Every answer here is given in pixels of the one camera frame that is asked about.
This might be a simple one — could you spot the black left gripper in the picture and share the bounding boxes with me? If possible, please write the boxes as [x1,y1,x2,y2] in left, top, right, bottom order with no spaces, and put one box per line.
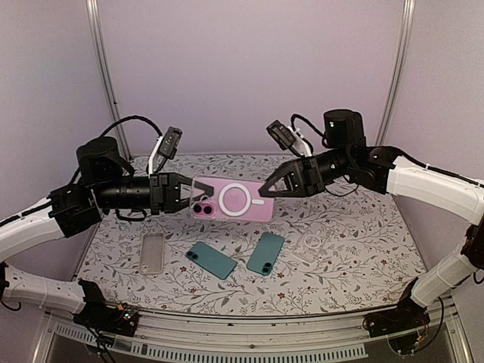
[94,171,215,215]

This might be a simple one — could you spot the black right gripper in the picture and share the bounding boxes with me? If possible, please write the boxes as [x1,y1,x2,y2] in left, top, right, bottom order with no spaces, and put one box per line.
[257,147,352,197]

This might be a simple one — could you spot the purple phone with ring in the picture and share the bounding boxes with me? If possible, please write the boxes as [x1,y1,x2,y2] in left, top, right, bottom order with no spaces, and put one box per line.
[190,175,275,222]

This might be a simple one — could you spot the clear phone case with ring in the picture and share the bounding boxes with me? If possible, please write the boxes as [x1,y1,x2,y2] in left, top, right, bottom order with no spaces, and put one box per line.
[291,228,330,263]

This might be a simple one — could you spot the blue phone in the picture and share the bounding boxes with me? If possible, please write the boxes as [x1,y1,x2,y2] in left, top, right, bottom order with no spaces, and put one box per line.
[247,232,285,276]

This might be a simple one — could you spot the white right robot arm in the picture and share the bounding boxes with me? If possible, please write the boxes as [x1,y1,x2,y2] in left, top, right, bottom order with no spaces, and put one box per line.
[259,109,483,330]

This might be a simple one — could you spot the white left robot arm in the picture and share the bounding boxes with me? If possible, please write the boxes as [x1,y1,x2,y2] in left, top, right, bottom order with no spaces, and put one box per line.
[1,132,192,328]

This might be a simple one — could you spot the floral patterned table mat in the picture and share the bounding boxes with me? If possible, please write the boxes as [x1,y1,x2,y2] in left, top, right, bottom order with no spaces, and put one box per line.
[78,179,425,316]

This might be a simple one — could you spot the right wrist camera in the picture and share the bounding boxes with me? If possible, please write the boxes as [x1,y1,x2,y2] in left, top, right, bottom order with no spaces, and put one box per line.
[266,120,314,157]

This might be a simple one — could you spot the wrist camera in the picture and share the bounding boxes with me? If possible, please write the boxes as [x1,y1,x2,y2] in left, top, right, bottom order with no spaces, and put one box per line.
[266,120,314,157]
[147,126,183,175]

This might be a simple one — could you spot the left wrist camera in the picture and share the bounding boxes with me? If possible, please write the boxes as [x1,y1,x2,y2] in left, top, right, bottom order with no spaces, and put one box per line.
[147,126,183,175]

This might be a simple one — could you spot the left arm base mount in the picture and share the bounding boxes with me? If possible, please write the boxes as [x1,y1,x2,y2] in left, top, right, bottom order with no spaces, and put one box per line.
[73,280,139,337]

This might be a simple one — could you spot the front aluminium rail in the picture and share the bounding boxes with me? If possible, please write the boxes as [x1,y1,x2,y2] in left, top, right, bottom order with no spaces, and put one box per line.
[33,296,477,362]

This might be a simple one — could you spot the aluminium frame post back right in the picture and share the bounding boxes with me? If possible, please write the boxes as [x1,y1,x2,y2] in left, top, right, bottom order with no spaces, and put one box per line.
[376,0,416,145]

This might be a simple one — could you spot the aluminium frame post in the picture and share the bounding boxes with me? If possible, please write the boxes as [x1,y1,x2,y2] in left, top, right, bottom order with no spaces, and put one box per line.
[376,0,416,145]
[85,0,132,160]

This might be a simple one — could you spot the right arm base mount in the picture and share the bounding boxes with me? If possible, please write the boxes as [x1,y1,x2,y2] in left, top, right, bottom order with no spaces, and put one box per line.
[362,278,430,337]

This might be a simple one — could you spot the aluminium frame post back left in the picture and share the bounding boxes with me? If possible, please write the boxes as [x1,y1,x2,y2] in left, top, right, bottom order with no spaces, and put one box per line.
[85,0,132,160]

